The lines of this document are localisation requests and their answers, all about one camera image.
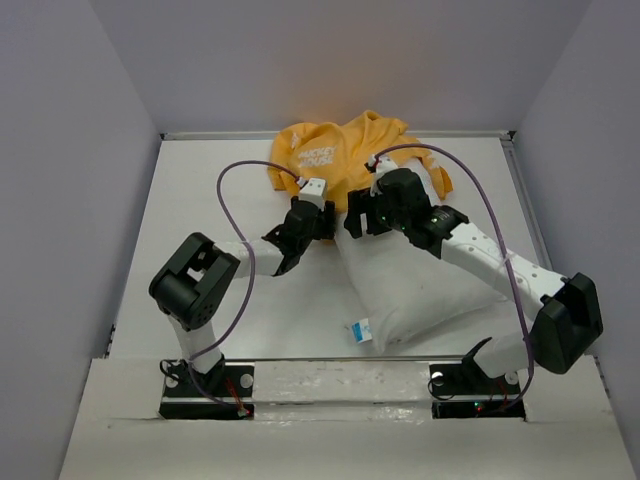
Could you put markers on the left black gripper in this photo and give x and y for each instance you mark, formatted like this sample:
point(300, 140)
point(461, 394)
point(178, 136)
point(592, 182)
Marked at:
point(324, 221)

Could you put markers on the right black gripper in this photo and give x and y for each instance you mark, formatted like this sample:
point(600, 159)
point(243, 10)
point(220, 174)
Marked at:
point(360, 201)

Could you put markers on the yellow orange pillowcase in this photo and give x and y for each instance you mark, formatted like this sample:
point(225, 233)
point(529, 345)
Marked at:
point(333, 152)

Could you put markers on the white pillow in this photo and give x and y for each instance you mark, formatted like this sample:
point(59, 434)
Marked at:
point(415, 304)

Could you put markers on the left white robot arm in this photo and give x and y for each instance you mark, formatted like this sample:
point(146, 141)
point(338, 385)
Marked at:
point(191, 285)

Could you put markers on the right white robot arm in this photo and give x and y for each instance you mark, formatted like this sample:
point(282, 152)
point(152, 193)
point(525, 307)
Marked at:
point(562, 314)

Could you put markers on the blue white pillow label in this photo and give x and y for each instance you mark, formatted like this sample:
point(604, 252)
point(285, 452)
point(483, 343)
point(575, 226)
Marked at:
point(361, 331)

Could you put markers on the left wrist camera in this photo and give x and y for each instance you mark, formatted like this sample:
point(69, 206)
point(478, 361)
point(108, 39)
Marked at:
point(314, 191)

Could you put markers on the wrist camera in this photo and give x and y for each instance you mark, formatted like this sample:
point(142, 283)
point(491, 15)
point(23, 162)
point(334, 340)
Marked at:
point(314, 191)
point(378, 166)

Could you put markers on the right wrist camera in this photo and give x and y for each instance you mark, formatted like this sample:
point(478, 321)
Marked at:
point(378, 166)

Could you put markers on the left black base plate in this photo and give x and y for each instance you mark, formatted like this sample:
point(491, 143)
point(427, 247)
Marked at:
point(224, 395)

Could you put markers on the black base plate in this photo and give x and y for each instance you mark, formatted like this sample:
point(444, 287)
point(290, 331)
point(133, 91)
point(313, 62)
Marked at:
point(224, 395)
point(455, 396)

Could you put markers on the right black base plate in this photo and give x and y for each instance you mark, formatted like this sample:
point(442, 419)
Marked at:
point(455, 396)

